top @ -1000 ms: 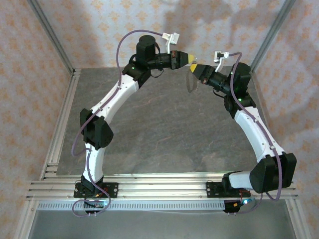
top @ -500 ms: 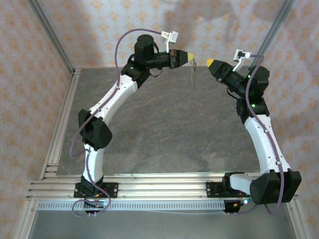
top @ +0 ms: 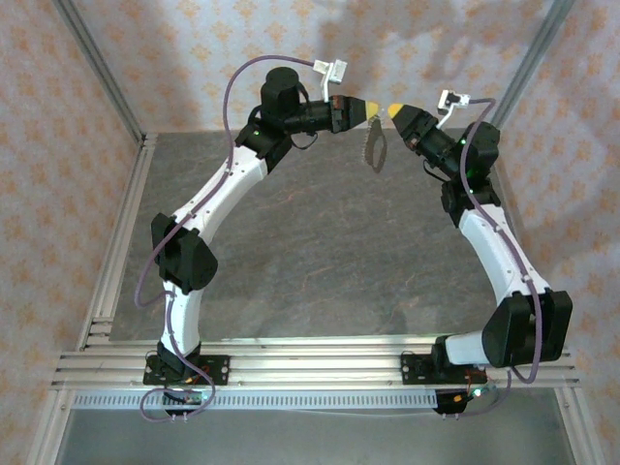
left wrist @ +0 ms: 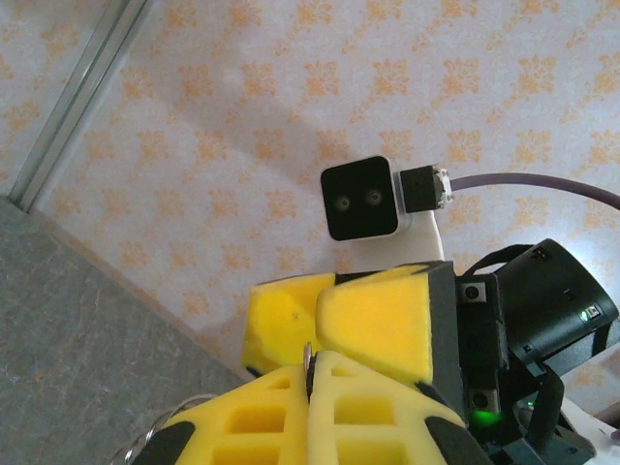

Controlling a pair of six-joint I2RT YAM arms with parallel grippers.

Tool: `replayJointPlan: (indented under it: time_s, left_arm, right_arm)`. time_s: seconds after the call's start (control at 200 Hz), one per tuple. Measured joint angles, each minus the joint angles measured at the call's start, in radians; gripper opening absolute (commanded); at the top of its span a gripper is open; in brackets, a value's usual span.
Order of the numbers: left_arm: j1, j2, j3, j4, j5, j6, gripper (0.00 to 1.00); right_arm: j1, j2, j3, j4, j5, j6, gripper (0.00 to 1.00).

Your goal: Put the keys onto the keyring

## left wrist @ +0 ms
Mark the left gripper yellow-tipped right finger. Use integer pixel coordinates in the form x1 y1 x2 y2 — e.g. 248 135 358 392
308 351 496 465

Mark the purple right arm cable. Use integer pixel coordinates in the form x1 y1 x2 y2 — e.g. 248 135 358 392
399 163 620 214

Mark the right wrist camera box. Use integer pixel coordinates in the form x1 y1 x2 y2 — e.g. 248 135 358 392
319 154 447 275

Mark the aluminium corner post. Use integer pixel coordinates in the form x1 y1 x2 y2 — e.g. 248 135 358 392
8 0 152 214

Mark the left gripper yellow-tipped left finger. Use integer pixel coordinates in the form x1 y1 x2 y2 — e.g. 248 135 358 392
139 363 312 465

